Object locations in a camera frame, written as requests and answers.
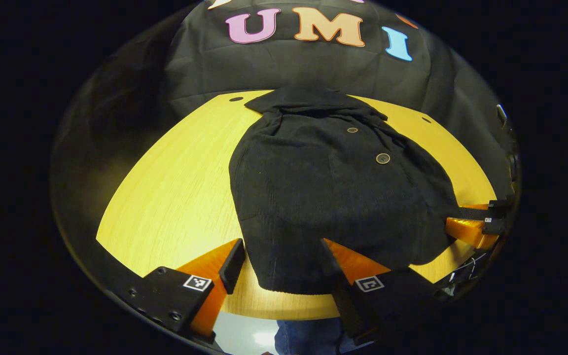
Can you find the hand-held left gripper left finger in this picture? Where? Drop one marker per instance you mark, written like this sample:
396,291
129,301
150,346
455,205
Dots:
233,266

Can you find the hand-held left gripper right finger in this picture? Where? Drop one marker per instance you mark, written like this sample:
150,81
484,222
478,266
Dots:
348,310

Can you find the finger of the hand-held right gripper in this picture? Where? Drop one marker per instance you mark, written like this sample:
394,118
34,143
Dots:
476,213
469,231

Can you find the black button jacket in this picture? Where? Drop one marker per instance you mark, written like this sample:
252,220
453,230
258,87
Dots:
323,197

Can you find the person's legs in jeans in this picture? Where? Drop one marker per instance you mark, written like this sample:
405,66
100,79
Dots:
308,337

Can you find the black backdrop cloth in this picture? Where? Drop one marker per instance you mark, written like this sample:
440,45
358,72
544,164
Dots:
313,69

